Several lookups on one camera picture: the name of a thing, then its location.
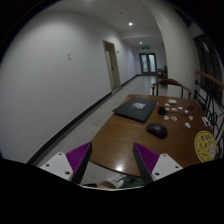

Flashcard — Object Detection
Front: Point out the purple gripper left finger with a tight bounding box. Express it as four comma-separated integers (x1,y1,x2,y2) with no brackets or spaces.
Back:
66,142,92,184

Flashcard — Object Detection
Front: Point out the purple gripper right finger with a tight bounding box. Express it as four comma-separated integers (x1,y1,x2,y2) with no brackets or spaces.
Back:
133,142,159,185

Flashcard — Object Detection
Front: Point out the black computer mouse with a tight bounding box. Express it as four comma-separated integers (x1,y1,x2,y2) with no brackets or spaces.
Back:
146,123,168,139

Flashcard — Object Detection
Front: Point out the black mouse pad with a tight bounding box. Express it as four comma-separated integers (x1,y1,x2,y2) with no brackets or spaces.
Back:
113,97,158,122

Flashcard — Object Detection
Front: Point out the small black box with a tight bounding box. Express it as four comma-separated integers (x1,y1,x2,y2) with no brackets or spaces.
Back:
158,107,167,115

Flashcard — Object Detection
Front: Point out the white small packet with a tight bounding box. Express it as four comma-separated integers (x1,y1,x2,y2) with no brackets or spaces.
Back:
185,122,191,128

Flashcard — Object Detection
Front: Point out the yellow round sticker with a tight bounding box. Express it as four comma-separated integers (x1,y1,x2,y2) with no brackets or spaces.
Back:
194,131,217,163

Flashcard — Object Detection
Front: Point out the white card on table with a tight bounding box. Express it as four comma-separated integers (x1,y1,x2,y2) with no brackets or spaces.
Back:
168,99,177,104

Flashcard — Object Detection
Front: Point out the white label strip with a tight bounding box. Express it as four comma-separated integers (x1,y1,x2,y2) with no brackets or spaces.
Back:
202,117,211,126

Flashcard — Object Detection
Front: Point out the wooden armchair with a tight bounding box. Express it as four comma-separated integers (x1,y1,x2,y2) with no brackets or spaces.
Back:
150,78,193,100

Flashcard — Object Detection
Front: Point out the black metal stair railing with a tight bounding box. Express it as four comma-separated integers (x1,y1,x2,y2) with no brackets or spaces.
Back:
194,70,224,158

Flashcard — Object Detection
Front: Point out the glass double exit door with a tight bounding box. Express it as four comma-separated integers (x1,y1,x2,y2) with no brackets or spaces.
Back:
139,53,157,75

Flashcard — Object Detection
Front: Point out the beige hallway door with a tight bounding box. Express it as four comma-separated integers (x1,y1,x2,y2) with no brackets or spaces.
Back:
103,41,121,90

